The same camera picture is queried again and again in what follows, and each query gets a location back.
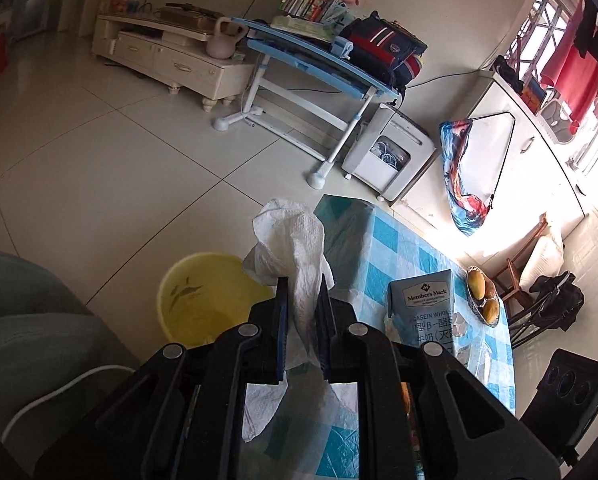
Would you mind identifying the navy red backpack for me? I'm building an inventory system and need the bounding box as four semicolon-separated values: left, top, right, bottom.
339;10;428;88

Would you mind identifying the grey-blue milk carton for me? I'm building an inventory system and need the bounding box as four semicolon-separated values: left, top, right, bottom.
386;269;472;366

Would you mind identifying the wooden chair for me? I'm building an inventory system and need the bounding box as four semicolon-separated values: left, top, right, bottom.
494;215;550;306

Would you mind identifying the yellow mango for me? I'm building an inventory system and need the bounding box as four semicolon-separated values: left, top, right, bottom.
466;269;486;301
480;298;502;325

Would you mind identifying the blue study desk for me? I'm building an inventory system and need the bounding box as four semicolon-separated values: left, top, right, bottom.
214;17;402;191

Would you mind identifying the black cord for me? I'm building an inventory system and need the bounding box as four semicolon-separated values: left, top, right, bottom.
471;110;517;208

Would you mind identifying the red hanging garment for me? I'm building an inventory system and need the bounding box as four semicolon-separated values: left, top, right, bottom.
539;0;598;133

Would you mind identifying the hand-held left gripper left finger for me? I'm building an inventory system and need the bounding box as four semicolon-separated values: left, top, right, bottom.
34;276;292;480

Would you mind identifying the colourful printed bag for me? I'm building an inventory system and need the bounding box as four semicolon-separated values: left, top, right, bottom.
439;119;494;237

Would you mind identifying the cream TV cabinet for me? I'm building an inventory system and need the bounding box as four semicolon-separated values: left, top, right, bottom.
91;10;254;113

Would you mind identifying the white paper towel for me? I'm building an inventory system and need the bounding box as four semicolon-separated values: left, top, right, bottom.
241;198;362;443

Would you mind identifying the orange book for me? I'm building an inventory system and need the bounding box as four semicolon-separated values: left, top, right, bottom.
521;80;547;113

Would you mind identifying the stack of papers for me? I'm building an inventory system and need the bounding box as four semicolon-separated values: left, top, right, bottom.
271;15;347;43

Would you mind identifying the pink kettlebell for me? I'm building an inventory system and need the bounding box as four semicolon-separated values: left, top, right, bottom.
206;16;248;58

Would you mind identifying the blue checkered tablecloth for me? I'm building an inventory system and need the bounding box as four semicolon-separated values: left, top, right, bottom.
239;194;517;480

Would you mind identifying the white cabinet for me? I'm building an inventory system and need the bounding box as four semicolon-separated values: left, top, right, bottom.
399;70;590;266

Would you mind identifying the white cable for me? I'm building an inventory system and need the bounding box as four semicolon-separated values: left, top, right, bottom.
1;364;137;443

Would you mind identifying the fruit bowl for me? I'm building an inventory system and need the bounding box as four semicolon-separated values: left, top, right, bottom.
465;265;502;329

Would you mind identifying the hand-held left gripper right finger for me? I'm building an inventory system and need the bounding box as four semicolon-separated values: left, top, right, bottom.
315;272;562;480

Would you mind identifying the white cushion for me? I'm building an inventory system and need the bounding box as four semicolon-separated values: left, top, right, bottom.
521;220;564;288

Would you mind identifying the black hanging garment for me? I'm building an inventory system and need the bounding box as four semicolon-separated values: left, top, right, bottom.
574;0;598;58

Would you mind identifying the yellow plastic bucket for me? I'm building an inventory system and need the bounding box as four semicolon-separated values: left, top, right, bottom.
156;254;277;350

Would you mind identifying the white air purifier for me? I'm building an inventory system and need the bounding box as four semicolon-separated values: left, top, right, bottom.
341;102;437;203

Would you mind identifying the black bag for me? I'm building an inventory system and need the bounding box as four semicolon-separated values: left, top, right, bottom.
494;55;524;93

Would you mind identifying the blue mask pack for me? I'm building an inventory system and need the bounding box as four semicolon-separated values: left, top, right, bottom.
324;0;360;28

